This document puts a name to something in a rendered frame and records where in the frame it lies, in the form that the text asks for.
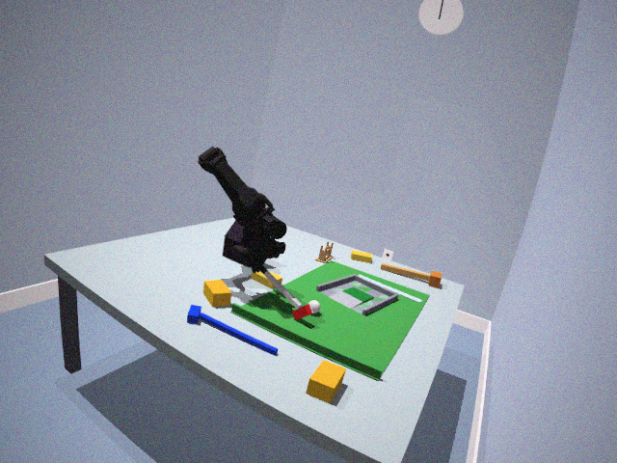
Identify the orange cube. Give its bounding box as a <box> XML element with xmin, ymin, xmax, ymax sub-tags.
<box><xmin>203</xmin><ymin>280</ymin><xmax>232</xmax><ymax>307</ymax></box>
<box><xmin>306</xmin><ymin>360</ymin><xmax>346</xmax><ymax>403</ymax></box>

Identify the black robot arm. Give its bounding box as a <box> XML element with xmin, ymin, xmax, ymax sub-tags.
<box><xmin>198</xmin><ymin>147</ymin><xmax>287</xmax><ymax>259</ymax></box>

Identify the white golf ball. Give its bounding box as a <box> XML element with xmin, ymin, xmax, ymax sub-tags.
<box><xmin>308</xmin><ymin>300</ymin><xmax>321</xmax><ymax>313</ymax></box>

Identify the blue putter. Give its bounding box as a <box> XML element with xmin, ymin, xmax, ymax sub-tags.
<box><xmin>187</xmin><ymin>305</ymin><xmax>278</xmax><ymax>355</ymax></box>

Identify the green putting mat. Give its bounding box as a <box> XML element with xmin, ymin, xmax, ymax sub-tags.
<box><xmin>242</xmin><ymin>260</ymin><xmax>430</xmax><ymax>376</ymax></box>

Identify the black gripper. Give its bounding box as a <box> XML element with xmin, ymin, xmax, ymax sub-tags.
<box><xmin>232</xmin><ymin>228</ymin><xmax>271</xmax><ymax>274</ymax></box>

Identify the orange wooden mallet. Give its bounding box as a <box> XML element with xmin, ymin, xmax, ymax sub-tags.
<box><xmin>381</xmin><ymin>263</ymin><xmax>442</xmax><ymax>287</ymax></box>

